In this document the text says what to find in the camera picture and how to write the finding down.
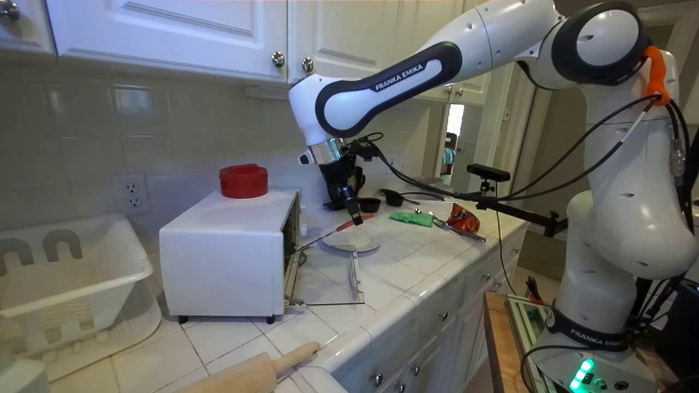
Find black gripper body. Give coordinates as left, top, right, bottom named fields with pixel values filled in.
left=320, top=158, right=365, bottom=207

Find orange-handled metal spatula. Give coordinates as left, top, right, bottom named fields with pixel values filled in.
left=296, top=214, right=375, bottom=250

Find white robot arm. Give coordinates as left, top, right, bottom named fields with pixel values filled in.
left=288, top=0, right=697, bottom=393

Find white round plate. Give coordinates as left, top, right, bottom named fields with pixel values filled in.
left=323, top=226, right=380, bottom=254

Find glass oven door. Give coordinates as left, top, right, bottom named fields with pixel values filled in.
left=283, top=249, right=365, bottom=307

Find white toaster oven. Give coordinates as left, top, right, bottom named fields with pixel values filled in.
left=160, top=189, right=300, bottom=319

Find black small measuring cup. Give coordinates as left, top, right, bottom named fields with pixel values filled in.
left=358, top=196, right=383, bottom=212

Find green flat packet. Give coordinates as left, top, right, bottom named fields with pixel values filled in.
left=389, top=212, right=434, bottom=226

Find red cylindrical container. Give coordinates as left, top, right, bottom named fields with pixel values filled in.
left=218, top=164, right=268, bottom=199

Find red snack bag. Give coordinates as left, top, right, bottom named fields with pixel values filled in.
left=447, top=202, right=480, bottom=239

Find white upper cabinets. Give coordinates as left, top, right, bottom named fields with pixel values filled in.
left=0, top=0, right=484, bottom=82

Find white lower cabinet drawers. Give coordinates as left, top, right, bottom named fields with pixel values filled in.
left=331, top=226, right=526, bottom=393

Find wooden rolling pin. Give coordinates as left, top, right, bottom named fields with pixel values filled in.
left=178, top=340, right=320, bottom=393

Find white dish rack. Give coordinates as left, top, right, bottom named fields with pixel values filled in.
left=0, top=214, right=152, bottom=356

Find black camera on stand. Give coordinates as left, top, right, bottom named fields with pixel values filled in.
left=468, top=164, right=567, bottom=238

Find white wall outlet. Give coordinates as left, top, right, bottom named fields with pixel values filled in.
left=114, top=174, right=150, bottom=214

